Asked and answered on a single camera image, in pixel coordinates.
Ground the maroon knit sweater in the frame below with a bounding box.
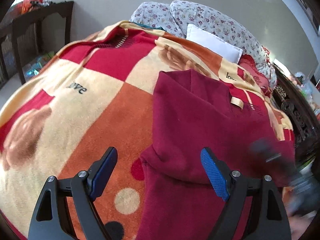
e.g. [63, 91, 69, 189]
[137, 70, 295, 239]

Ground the carved dark wooden headboard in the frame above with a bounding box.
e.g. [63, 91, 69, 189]
[273, 66, 319, 165]

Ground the orange red patterned blanket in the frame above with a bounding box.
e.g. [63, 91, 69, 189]
[1, 21, 294, 239]

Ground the red embroidered pillow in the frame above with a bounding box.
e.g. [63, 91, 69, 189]
[238, 54, 272, 98]

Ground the white pillow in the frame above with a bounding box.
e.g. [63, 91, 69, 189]
[186, 24, 243, 64]

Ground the dark wooden side table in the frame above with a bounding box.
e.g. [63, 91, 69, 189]
[1, 1, 74, 84]

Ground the floral quilt bundle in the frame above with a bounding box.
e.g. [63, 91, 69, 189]
[130, 0, 277, 89]

